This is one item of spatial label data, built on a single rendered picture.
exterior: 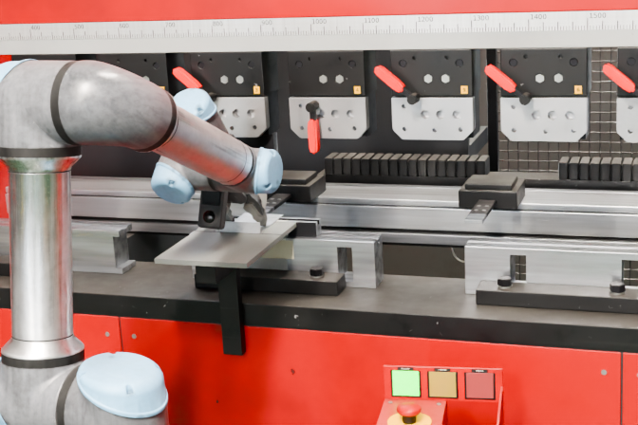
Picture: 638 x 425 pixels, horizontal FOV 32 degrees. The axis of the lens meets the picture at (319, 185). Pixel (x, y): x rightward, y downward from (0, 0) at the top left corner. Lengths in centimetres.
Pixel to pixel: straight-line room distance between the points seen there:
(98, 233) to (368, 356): 65
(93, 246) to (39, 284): 82
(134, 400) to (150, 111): 39
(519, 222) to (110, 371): 107
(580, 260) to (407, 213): 46
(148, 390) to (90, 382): 8
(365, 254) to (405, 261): 215
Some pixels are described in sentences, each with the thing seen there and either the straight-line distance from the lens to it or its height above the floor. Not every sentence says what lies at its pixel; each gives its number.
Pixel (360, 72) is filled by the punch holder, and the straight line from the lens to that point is 208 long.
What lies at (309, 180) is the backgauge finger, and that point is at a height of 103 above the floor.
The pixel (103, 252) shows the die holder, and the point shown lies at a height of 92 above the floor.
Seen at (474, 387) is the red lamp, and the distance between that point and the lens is 193.
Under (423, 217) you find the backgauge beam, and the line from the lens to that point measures 240.
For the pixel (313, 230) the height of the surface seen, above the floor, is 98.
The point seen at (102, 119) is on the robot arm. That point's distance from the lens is 151.
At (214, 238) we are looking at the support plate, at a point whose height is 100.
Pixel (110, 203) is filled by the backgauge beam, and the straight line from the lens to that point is 267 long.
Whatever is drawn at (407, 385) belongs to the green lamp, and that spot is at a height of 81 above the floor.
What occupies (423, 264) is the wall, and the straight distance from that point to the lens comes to 430.
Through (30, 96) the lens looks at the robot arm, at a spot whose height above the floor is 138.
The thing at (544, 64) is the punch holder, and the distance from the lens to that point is 201.
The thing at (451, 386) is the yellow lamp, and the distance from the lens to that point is 193.
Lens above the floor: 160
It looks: 14 degrees down
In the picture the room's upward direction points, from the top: 3 degrees counter-clockwise
